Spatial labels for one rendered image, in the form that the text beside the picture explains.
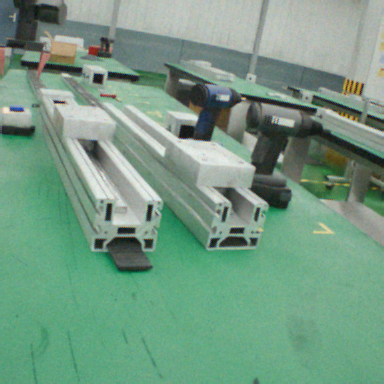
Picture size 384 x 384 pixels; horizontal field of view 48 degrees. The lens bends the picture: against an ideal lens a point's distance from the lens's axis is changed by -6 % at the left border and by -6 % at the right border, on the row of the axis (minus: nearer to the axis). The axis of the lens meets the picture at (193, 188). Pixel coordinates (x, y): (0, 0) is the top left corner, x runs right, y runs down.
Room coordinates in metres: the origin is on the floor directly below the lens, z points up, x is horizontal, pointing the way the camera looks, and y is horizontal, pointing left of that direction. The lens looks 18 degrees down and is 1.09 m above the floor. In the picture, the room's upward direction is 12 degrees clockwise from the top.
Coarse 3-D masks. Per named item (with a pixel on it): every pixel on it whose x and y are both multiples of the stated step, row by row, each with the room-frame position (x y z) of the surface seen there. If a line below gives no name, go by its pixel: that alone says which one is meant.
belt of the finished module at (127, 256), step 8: (112, 240) 0.61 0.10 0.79; (120, 240) 0.62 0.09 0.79; (128, 240) 0.62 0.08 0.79; (112, 248) 0.58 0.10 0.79; (120, 248) 0.59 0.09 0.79; (128, 248) 0.60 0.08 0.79; (136, 248) 0.60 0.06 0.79; (112, 256) 0.56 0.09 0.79; (120, 256) 0.57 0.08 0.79; (128, 256) 0.57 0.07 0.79; (136, 256) 0.58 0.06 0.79; (144, 256) 0.58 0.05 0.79; (120, 264) 0.54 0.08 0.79; (128, 264) 0.55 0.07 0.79; (136, 264) 0.55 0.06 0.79; (144, 264) 0.56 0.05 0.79
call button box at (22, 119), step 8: (8, 112) 1.10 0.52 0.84; (16, 112) 1.12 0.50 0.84; (24, 112) 1.13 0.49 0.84; (8, 120) 1.10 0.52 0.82; (16, 120) 1.11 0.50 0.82; (24, 120) 1.12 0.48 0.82; (8, 128) 1.10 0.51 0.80; (16, 128) 1.11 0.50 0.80; (24, 128) 1.12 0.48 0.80; (32, 128) 1.16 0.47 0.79
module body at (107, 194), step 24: (48, 120) 1.10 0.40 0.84; (48, 144) 1.05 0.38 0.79; (72, 144) 0.82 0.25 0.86; (96, 144) 0.90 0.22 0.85; (72, 168) 0.75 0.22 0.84; (96, 168) 0.79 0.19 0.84; (120, 168) 0.74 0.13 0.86; (72, 192) 0.73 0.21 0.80; (96, 192) 0.60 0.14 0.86; (120, 192) 0.72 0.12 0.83; (144, 192) 0.64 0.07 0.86; (96, 216) 0.58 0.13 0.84; (120, 216) 0.62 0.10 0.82; (144, 216) 0.61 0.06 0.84; (96, 240) 0.61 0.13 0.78; (144, 240) 0.65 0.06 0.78
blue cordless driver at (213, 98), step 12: (204, 84) 1.15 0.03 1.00; (192, 96) 1.14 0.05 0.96; (204, 96) 1.12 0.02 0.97; (216, 96) 1.15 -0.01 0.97; (228, 96) 1.18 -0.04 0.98; (240, 96) 1.25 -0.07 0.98; (204, 108) 1.17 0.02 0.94; (216, 108) 1.18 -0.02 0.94; (204, 120) 1.16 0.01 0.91; (216, 120) 1.19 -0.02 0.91; (204, 132) 1.16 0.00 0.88
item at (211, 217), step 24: (120, 120) 1.17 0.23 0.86; (144, 120) 1.22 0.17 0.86; (120, 144) 1.14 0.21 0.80; (144, 144) 0.99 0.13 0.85; (144, 168) 0.96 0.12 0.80; (168, 168) 0.85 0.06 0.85; (168, 192) 0.83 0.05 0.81; (192, 192) 0.76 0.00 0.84; (216, 192) 0.71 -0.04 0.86; (240, 192) 0.75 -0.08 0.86; (192, 216) 0.73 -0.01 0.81; (216, 216) 0.67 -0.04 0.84; (240, 216) 0.73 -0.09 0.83; (264, 216) 0.71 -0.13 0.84; (216, 240) 0.68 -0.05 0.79; (240, 240) 0.72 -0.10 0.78
